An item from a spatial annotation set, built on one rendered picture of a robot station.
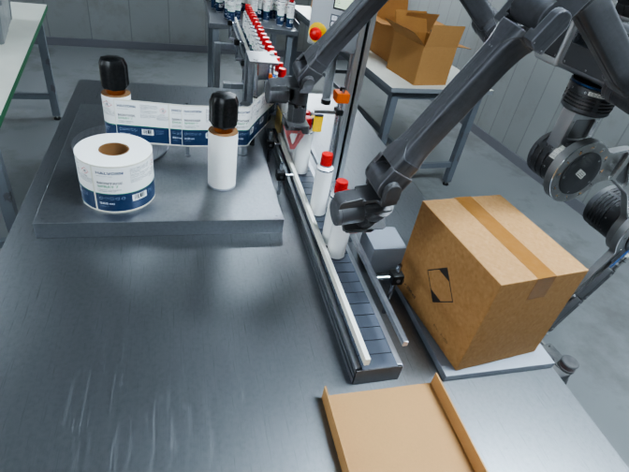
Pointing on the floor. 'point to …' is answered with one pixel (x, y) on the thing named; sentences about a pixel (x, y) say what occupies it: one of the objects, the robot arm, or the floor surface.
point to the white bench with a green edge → (21, 22)
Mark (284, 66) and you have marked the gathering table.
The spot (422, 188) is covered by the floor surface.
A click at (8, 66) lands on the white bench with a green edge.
